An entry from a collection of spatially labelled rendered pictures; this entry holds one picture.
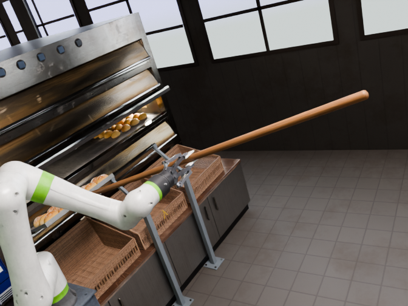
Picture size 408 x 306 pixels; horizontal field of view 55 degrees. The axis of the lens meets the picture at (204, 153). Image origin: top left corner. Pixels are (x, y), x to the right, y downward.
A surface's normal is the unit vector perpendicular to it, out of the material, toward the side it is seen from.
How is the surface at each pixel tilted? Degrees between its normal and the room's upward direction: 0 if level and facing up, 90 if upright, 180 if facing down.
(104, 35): 90
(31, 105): 70
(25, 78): 90
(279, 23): 90
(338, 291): 0
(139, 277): 90
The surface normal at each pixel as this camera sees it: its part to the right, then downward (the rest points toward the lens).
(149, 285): 0.80, 0.03
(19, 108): 0.66, -0.27
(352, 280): -0.27, -0.87
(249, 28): -0.48, 0.48
